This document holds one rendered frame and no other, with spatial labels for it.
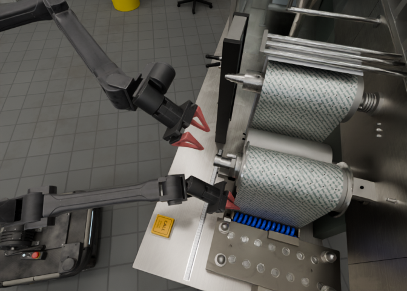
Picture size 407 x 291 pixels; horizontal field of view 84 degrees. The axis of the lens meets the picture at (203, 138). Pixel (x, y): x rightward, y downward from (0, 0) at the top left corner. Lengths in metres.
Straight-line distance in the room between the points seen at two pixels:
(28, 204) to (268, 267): 0.71
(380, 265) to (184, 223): 0.61
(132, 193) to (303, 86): 0.55
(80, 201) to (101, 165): 1.51
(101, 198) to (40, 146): 1.95
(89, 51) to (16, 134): 2.24
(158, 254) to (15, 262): 1.20
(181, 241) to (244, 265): 0.26
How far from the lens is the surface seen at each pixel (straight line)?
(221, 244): 0.81
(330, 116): 0.73
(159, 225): 0.94
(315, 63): 0.69
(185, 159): 1.05
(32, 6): 0.92
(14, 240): 1.82
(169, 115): 0.53
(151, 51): 3.14
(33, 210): 0.78
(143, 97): 0.51
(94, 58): 0.64
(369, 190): 0.71
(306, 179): 0.62
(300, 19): 1.14
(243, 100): 1.27
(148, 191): 0.67
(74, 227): 1.83
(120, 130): 2.37
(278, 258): 0.84
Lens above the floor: 1.83
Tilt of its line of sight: 58 degrees down
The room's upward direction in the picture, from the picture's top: straight up
